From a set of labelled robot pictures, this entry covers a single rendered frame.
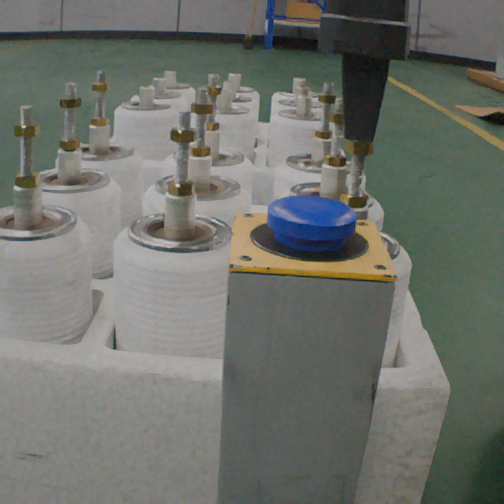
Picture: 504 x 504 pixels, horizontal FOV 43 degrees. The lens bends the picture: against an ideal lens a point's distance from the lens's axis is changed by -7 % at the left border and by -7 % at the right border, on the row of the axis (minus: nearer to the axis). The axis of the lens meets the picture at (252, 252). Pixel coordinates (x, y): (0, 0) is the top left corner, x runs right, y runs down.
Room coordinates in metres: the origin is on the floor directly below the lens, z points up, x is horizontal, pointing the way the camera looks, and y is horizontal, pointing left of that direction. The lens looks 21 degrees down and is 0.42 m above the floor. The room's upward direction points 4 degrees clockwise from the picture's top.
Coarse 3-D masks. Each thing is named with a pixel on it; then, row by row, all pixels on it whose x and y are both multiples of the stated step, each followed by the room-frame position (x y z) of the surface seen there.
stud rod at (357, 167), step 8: (352, 160) 0.46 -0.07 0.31; (360, 160) 0.46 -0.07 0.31; (352, 168) 0.46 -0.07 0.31; (360, 168) 0.46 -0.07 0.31; (352, 176) 0.46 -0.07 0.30; (360, 176) 0.46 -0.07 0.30; (352, 184) 0.46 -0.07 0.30; (360, 184) 0.46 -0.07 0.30; (352, 192) 0.46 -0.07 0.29; (360, 192) 0.46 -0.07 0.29
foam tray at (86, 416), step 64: (0, 384) 0.38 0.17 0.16; (64, 384) 0.38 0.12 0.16; (128, 384) 0.38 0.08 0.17; (192, 384) 0.38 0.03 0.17; (384, 384) 0.39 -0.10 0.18; (448, 384) 0.39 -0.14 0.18; (0, 448) 0.38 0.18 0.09; (64, 448) 0.38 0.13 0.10; (128, 448) 0.38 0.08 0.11; (192, 448) 0.38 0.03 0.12; (384, 448) 0.39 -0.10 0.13
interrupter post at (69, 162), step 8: (64, 152) 0.57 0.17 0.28; (72, 152) 0.57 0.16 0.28; (80, 152) 0.58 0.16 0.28; (64, 160) 0.57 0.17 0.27; (72, 160) 0.57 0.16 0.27; (80, 160) 0.58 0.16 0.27; (64, 168) 0.57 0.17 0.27; (72, 168) 0.57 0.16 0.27; (80, 168) 0.58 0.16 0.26; (64, 176) 0.57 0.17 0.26; (72, 176) 0.57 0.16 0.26; (80, 176) 0.58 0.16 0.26; (64, 184) 0.57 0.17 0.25; (72, 184) 0.57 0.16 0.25
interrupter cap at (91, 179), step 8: (88, 168) 0.61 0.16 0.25; (40, 176) 0.58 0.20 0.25; (48, 176) 0.59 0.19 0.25; (56, 176) 0.59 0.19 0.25; (88, 176) 0.59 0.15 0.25; (96, 176) 0.59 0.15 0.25; (104, 176) 0.59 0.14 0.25; (48, 184) 0.56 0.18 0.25; (56, 184) 0.57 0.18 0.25; (80, 184) 0.56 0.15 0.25; (88, 184) 0.56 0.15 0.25; (96, 184) 0.56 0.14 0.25; (104, 184) 0.57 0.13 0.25; (48, 192) 0.54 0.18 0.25; (56, 192) 0.54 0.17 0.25; (64, 192) 0.54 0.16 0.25; (72, 192) 0.54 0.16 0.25; (80, 192) 0.55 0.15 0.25
